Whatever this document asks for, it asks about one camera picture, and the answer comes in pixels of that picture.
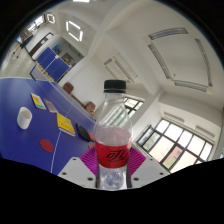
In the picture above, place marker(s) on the white cup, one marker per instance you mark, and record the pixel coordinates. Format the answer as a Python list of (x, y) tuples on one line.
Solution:
[(24, 118)]

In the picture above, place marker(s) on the clear red-labelled drink bottle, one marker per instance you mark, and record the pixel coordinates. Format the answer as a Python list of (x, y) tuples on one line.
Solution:
[(112, 146)]

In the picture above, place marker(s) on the folded blue table tennis tables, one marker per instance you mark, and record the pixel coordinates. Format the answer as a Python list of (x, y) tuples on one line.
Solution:
[(51, 65)]

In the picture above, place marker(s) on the ceiling lights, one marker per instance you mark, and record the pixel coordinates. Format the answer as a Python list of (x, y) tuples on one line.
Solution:
[(70, 28)]

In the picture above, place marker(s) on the flat round red coaster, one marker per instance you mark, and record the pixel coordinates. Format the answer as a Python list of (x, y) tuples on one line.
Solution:
[(46, 145)]

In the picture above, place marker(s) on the grey pink booklet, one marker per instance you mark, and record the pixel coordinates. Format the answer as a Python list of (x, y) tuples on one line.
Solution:
[(50, 106)]

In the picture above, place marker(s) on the red table tennis paddle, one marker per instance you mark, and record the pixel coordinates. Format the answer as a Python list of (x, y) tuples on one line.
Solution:
[(92, 145), (91, 136)]

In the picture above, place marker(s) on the large black-framed window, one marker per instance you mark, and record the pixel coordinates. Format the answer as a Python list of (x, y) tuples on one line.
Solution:
[(176, 143)]

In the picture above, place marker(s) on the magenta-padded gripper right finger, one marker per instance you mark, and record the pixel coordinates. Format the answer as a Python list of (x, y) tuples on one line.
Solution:
[(148, 170)]

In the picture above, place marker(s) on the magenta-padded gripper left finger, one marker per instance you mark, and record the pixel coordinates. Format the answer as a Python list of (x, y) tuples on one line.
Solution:
[(75, 170)]

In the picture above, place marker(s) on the brown armchair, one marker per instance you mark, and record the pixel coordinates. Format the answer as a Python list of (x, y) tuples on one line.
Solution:
[(68, 88), (90, 107)]

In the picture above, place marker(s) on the dark door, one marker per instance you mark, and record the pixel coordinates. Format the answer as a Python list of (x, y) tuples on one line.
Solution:
[(40, 43)]

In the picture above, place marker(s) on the black paddle case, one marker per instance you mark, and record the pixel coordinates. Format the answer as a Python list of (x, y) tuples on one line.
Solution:
[(82, 131)]

